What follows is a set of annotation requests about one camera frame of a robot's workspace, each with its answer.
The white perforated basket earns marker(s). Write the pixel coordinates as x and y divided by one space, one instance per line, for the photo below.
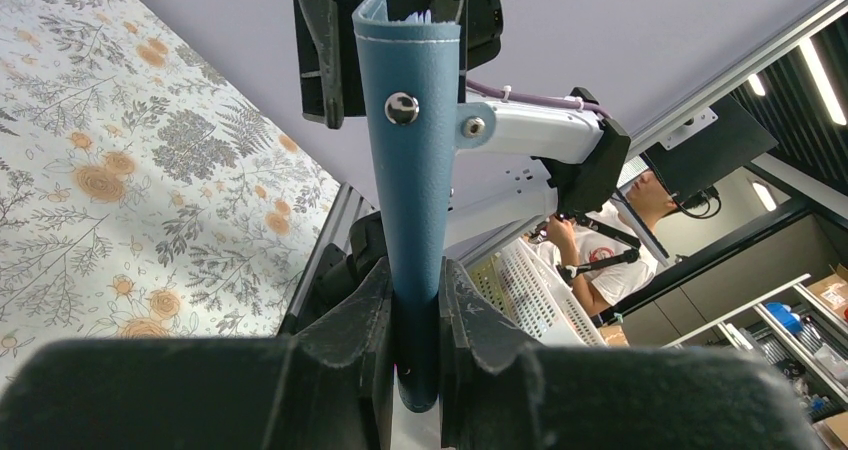
518 283

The black hanging monitor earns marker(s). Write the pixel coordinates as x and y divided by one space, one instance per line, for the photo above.
708 147

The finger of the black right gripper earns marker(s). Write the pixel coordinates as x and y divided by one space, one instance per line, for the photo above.
481 24
329 73

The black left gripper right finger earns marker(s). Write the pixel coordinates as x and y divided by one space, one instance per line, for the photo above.
501 389

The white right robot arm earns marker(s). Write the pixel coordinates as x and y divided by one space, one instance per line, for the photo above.
519 156

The person in white shirt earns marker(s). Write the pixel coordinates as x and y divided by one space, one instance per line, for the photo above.
570 244

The blue leather card holder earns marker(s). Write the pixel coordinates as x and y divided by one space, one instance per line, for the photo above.
413 79

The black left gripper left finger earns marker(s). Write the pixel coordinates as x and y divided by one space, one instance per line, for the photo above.
327 387

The floral patterned table mat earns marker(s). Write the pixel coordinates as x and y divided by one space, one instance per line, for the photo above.
142 195

